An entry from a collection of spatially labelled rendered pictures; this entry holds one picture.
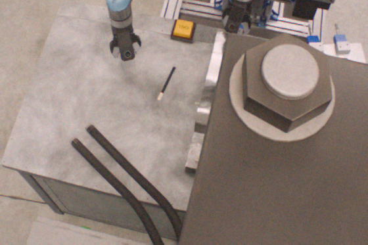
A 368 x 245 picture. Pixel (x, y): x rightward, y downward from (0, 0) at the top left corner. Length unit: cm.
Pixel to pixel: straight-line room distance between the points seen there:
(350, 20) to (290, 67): 267
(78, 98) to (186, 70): 40
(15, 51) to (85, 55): 110
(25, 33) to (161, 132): 146
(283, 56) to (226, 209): 16
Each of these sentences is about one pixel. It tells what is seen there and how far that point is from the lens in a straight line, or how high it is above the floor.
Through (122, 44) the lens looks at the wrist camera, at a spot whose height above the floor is 99.
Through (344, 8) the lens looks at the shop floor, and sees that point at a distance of 322.
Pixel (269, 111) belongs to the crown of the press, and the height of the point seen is 204.
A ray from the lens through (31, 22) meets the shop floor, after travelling 312.
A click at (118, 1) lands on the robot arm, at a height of 119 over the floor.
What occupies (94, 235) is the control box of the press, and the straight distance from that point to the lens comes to 107.
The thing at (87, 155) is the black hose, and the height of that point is 84.
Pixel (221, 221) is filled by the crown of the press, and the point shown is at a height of 200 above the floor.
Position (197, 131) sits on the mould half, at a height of 87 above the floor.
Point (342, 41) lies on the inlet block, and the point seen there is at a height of 87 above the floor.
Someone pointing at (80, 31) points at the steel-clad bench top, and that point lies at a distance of 205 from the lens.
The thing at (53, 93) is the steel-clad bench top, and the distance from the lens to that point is 194.
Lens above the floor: 250
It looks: 65 degrees down
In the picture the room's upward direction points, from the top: 1 degrees clockwise
